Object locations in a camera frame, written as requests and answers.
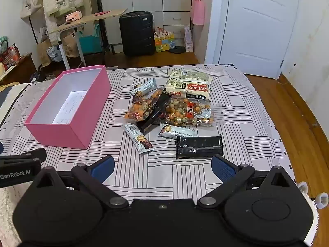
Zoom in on wooden side table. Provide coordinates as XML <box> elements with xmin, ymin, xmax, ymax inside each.
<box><xmin>48</xmin><ymin>8</ymin><xmax>128</xmax><ymax>70</ymax></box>

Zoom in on teal shopping bag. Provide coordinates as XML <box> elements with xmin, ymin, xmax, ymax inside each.
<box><xmin>78</xmin><ymin>24</ymin><xmax>103</xmax><ymax>54</ymax></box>

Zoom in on white snack bar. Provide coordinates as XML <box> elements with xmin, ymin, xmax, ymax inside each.
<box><xmin>129</xmin><ymin>78</ymin><xmax>157</xmax><ymax>97</ymax></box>
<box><xmin>158</xmin><ymin>123</ymin><xmax>198</xmax><ymax>139</ymax></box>
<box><xmin>123</xmin><ymin>123</ymin><xmax>154</xmax><ymax>154</ymax></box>

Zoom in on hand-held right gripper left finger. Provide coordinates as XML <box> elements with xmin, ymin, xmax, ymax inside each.
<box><xmin>32</xmin><ymin>156</ymin><xmax>129</xmax><ymax>211</ymax></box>

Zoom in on colourful carton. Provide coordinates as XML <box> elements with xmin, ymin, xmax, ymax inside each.
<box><xmin>154</xmin><ymin>26</ymin><xmax>176</xmax><ymax>52</ymax></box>

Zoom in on wooden nightstand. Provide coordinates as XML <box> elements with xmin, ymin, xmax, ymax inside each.
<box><xmin>0</xmin><ymin>53</ymin><xmax>38</xmax><ymax>86</ymax></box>

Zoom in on brown paper bag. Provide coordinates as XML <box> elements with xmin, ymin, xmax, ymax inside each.
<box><xmin>62</xmin><ymin>32</ymin><xmax>80</xmax><ymax>58</ymax></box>
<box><xmin>36</xmin><ymin>27</ymin><xmax>53</xmax><ymax>67</ymax></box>

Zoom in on pink paper bag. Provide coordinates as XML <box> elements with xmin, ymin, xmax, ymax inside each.
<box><xmin>191</xmin><ymin>0</ymin><xmax>205</xmax><ymax>26</ymax></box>

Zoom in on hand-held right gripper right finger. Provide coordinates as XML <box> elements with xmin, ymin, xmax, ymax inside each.
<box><xmin>197</xmin><ymin>154</ymin><xmax>296</xmax><ymax>209</ymax></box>

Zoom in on white fluffy coat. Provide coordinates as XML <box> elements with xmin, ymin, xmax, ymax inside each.
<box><xmin>42</xmin><ymin>0</ymin><xmax>84</xmax><ymax>45</ymax></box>

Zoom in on large clear mixed nuts bag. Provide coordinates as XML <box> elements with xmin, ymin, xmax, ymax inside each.
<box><xmin>162</xmin><ymin>96</ymin><xmax>215</xmax><ymax>127</ymax></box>

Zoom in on white and pink package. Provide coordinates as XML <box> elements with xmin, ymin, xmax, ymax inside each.
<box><xmin>184</xmin><ymin>25</ymin><xmax>194</xmax><ymax>52</ymax></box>

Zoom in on dark shoes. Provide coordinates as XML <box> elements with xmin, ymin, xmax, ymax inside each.
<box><xmin>30</xmin><ymin>65</ymin><xmax>56</xmax><ymax>83</ymax></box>

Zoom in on small clear mixed nuts bag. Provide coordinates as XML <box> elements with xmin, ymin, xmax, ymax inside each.
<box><xmin>125</xmin><ymin>87</ymin><xmax>165</xmax><ymax>123</ymax></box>

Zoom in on pink tissue box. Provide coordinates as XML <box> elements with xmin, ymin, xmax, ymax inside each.
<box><xmin>65</xmin><ymin>12</ymin><xmax>83</xmax><ymax>23</ymax></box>

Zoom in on cream and grey duvet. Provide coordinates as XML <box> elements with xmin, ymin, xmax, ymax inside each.
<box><xmin>0</xmin><ymin>82</ymin><xmax>34</xmax><ymax>132</ymax></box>

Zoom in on red snack bag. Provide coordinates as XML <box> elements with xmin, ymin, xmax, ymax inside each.
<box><xmin>0</xmin><ymin>45</ymin><xmax>21</xmax><ymax>63</ymax></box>

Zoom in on black suitcase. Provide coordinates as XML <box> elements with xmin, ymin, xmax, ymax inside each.
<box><xmin>119</xmin><ymin>11</ymin><xmax>156</xmax><ymax>56</ymax></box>

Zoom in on white paper sheet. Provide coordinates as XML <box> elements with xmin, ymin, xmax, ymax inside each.
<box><xmin>53</xmin><ymin>91</ymin><xmax>88</xmax><ymax>124</ymax></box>

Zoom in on large cream food packet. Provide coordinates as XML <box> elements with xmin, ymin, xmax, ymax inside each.
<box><xmin>164</xmin><ymin>70</ymin><xmax>212</xmax><ymax>102</ymax></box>

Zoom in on pink cardboard box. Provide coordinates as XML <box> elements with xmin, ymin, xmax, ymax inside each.
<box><xmin>25</xmin><ymin>65</ymin><xmax>111</xmax><ymax>150</ymax></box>

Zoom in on black packet with clear window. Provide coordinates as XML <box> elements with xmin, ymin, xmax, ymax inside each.
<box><xmin>175</xmin><ymin>134</ymin><xmax>224</xmax><ymax>159</ymax></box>

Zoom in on white door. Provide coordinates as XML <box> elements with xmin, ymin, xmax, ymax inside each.
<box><xmin>213</xmin><ymin>0</ymin><xmax>301</xmax><ymax>79</ymax></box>

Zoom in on black coat rack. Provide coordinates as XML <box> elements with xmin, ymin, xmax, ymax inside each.
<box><xmin>22</xmin><ymin>0</ymin><xmax>42</xmax><ymax>44</ymax></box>

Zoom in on person's white fluffy clothing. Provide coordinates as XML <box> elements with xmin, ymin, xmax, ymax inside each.
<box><xmin>0</xmin><ymin>181</ymin><xmax>329</xmax><ymax>247</ymax></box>

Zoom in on white plastic bag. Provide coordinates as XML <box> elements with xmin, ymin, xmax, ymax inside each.
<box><xmin>47</xmin><ymin>45</ymin><xmax>63</xmax><ymax>62</ymax></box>

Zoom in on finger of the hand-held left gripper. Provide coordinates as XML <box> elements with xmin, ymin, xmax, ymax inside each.
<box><xmin>0</xmin><ymin>149</ymin><xmax>47</xmax><ymax>162</ymax></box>

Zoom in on long black snack packet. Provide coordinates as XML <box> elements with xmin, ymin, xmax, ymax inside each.
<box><xmin>137</xmin><ymin>93</ymin><xmax>171</xmax><ymax>132</ymax></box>

